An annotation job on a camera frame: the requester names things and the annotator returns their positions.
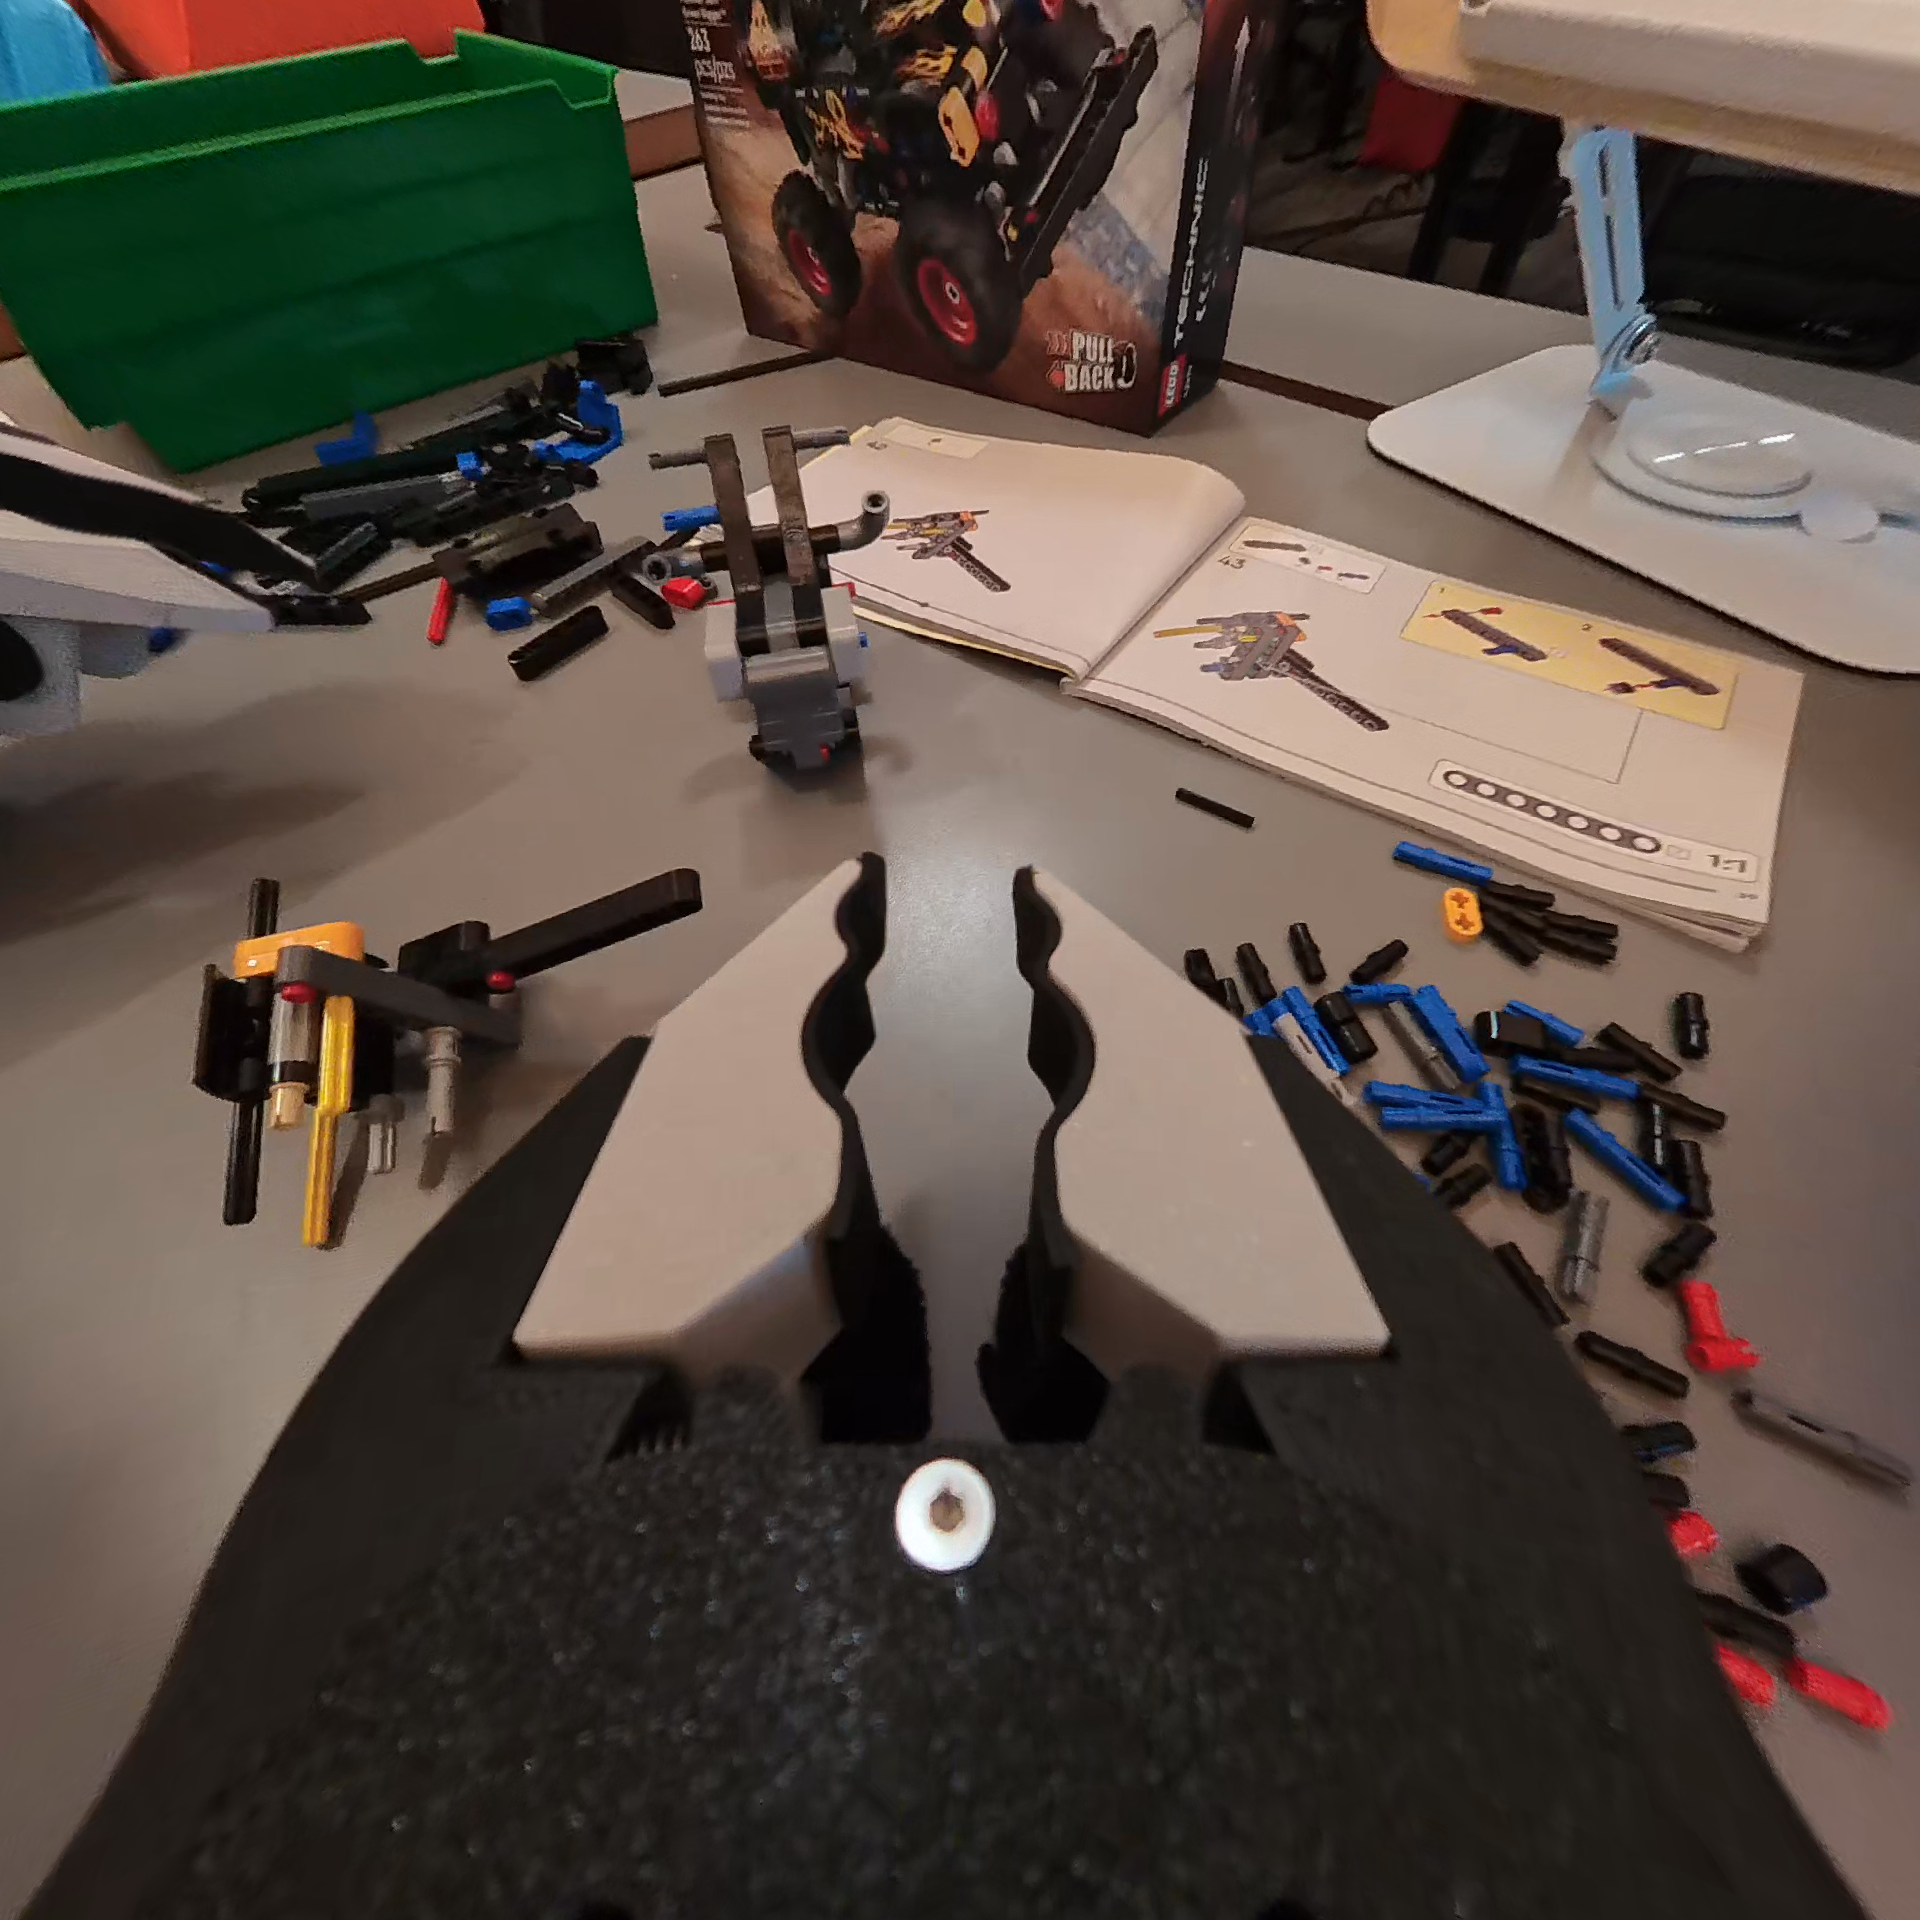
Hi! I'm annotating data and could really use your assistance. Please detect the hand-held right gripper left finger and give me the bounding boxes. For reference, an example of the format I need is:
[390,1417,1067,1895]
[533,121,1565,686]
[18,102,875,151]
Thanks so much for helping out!
[512,854,932,1442]

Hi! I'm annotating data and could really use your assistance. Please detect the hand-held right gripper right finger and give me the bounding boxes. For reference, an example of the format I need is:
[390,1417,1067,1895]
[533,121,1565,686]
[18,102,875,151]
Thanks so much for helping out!
[984,862,1390,1441]

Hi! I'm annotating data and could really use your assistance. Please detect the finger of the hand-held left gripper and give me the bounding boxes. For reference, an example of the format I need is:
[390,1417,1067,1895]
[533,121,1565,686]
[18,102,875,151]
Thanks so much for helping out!
[0,507,282,633]
[0,421,325,590]

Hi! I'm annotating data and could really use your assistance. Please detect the yellow black lego assembly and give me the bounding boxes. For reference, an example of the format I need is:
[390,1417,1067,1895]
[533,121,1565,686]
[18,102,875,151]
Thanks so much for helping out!
[192,866,704,1251]

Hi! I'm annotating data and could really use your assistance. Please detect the pile of small lego pins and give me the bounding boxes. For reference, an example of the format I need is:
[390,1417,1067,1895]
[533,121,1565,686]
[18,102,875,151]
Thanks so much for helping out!
[1181,840,1914,1729]

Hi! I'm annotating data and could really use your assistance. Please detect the pile of black lego beams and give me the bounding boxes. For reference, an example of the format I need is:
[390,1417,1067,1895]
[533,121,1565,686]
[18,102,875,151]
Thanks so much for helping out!
[241,337,707,685]

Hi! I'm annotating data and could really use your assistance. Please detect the lego instruction booklet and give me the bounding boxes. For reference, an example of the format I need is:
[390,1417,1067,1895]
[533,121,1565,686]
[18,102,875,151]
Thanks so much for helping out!
[795,417,1806,952]

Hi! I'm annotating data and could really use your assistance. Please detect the grey motor lego assembly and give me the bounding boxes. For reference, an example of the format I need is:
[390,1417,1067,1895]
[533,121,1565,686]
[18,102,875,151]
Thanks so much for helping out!
[648,423,889,785]

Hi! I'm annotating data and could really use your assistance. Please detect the lego set box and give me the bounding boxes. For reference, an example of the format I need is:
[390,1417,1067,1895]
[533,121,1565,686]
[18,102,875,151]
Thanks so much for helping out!
[681,0,1278,437]

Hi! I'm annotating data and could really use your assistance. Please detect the green plastic bin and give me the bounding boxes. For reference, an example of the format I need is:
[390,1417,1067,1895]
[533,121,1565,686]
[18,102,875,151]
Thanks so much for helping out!
[0,30,664,474]

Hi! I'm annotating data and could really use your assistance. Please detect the light blue bag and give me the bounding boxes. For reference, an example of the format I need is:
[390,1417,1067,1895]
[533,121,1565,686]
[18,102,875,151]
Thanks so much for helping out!
[0,0,109,102]

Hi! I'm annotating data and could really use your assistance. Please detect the orange armchair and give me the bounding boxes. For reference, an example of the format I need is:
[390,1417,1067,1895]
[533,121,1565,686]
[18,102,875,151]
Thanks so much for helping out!
[76,0,482,74]

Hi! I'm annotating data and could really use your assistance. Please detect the white document stand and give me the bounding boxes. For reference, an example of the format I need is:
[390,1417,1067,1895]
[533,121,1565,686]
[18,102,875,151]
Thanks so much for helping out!
[1364,0,1920,674]

